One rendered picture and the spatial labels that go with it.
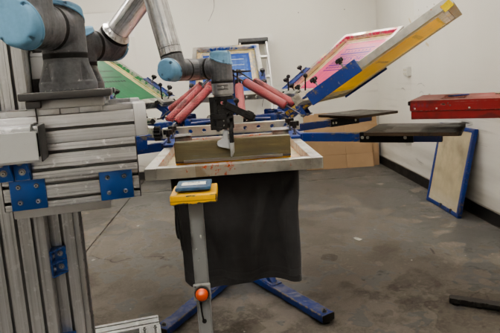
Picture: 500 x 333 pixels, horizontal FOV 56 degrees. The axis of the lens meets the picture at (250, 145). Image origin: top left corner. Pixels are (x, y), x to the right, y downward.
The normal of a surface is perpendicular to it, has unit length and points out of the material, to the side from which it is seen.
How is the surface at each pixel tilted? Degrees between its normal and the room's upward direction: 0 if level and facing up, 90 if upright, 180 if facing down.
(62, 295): 90
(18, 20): 97
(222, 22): 90
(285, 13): 90
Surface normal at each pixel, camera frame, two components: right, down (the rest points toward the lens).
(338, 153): 0.04, -0.07
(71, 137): 0.26, 0.12
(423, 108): -0.45, 0.15
